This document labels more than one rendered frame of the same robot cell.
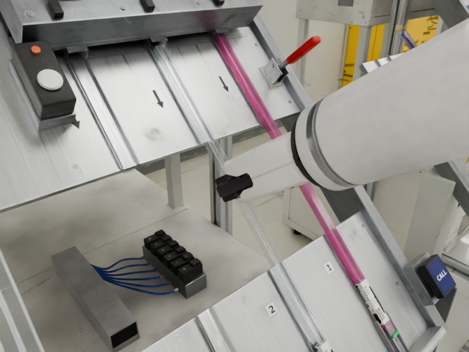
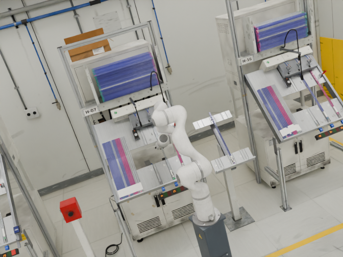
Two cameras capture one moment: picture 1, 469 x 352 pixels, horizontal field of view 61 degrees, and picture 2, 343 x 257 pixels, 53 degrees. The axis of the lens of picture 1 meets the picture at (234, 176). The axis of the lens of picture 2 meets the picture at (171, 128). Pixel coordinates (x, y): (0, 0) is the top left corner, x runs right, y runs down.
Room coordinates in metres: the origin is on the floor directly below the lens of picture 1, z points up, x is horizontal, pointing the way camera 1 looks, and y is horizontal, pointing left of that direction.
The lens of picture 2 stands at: (-1.71, -1.45, 2.19)
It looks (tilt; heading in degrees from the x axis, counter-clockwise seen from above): 23 degrees down; 31
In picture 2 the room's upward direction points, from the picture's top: 15 degrees counter-clockwise
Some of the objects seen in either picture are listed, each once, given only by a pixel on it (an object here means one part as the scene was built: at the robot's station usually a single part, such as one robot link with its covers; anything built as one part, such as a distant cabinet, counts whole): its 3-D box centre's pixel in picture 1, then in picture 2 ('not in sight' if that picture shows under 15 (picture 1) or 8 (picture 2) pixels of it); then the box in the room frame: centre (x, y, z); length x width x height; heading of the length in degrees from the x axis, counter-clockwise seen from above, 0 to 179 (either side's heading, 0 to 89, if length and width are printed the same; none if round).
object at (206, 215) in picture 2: not in sight; (203, 205); (-0.08, -0.54, 0.79); 0.19 x 0.19 x 0.18
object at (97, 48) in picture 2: not in sight; (99, 42); (0.76, 0.53, 1.82); 0.68 x 0.30 x 0.20; 131
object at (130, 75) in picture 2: not in sight; (126, 76); (0.60, 0.25, 1.52); 0.51 x 0.13 x 0.27; 131
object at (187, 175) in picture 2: not in sight; (192, 181); (-0.10, -0.52, 1.00); 0.19 x 0.12 x 0.24; 138
